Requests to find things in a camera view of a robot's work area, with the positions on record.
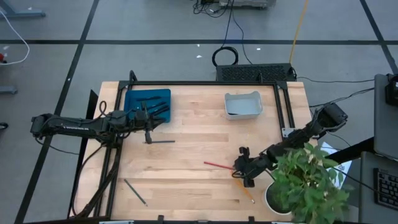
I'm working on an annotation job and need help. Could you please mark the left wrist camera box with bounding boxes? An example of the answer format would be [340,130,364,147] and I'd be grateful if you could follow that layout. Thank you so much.
[135,110,146,130]

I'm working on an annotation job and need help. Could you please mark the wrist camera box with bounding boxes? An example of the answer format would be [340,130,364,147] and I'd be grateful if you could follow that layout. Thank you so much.
[247,156,261,175]
[135,110,146,130]

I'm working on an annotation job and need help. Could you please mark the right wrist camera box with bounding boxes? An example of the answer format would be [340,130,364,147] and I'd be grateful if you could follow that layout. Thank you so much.
[247,156,261,175]

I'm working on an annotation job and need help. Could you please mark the black desktop device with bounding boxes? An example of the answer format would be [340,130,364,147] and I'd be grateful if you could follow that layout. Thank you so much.
[384,73,398,107]

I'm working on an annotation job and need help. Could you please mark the black triangular plate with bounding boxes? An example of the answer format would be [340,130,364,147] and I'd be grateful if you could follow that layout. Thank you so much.
[87,89,100,116]

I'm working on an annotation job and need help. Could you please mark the orange pencil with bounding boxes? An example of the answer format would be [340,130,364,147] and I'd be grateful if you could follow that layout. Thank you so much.
[233,177,256,205]

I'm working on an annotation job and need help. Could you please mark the white plastic bin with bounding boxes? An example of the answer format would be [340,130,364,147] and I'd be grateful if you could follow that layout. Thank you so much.
[223,90,264,121]

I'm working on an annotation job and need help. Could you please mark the silver device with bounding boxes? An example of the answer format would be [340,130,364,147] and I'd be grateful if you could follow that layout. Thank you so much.
[218,0,277,9]

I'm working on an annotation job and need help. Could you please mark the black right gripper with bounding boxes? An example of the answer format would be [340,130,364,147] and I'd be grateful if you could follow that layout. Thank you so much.
[232,146,261,189]

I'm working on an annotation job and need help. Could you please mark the black keyboard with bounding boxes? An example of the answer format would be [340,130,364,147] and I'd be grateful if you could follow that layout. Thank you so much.
[373,167,398,212]

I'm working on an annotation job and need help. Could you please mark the grey desk with keyboard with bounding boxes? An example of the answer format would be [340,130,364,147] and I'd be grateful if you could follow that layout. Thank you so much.
[358,151,398,224]

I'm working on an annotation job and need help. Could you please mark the black cable bundle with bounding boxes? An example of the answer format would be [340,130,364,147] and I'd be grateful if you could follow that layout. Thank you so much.
[68,144,123,218]

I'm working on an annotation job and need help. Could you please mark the coiled black cable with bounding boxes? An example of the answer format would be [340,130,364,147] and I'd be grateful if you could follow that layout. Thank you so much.
[211,46,239,67]

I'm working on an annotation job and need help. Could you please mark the white paper sheet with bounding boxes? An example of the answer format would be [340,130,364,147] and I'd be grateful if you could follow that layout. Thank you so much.
[320,141,353,189]

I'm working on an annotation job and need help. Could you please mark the black floor cable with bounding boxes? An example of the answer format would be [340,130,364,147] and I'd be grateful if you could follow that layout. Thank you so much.
[231,12,253,65]
[221,0,234,48]
[308,87,376,109]
[296,76,376,85]

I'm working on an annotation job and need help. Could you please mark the white cable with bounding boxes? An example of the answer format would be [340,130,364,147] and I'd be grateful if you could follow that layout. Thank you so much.
[0,9,31,66]

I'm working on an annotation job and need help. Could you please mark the tangled black cables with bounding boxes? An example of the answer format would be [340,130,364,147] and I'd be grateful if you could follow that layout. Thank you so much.
[192,0,233,19]

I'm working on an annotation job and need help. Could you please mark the black perforated computer case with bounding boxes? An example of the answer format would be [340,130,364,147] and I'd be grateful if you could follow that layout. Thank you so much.
[215,62,297,83]

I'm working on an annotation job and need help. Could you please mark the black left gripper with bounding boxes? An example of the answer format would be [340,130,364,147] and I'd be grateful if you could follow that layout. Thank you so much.
[134,102,167,145]

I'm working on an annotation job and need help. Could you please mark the black diagonal strut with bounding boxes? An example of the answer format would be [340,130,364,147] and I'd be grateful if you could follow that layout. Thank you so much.
[329,136,376,166]

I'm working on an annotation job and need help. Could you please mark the yellow cable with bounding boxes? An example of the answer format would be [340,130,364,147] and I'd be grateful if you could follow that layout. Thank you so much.
[288,0,310,65]

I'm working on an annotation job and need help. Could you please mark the grey desk foot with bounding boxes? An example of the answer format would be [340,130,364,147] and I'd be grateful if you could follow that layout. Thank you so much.
[0,85,19,95]
[0,0,47,19]

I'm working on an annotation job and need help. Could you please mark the white plant pot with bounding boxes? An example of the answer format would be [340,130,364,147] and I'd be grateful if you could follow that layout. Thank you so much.
[264,181,294,217]

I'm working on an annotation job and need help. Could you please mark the green leafy plant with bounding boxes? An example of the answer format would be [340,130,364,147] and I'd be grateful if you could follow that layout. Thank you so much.
[271,142,355,224]

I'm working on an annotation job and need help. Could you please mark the red pencil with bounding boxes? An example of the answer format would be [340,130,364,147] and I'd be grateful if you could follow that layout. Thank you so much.
[203,161,234,171]

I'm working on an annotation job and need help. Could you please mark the black aluminium table frame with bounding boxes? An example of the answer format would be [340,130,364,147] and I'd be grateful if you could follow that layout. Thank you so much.
[93,70,296,222]

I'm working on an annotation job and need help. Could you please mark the blue plastic tray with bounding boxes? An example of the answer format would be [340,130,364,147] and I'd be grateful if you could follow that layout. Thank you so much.
[123,88,172,124]

